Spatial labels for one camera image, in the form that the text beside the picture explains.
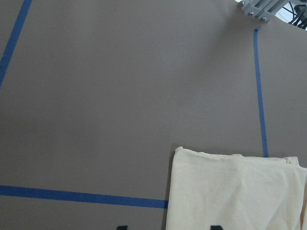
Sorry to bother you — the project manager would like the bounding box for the aluminium frame post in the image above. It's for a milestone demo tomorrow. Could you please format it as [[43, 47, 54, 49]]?
[[237, 0, 288, 22]]

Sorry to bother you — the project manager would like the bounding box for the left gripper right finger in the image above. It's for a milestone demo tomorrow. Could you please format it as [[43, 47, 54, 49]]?
[[210, 225, 222, 230]]

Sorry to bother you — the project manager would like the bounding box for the cream long-sleeve printed shirt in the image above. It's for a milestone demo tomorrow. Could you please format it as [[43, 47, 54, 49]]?
[[166, 147, 307, 230]]

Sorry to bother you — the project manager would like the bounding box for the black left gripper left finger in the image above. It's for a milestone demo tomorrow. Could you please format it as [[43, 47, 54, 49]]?
[[116, 225, 128, 230]]

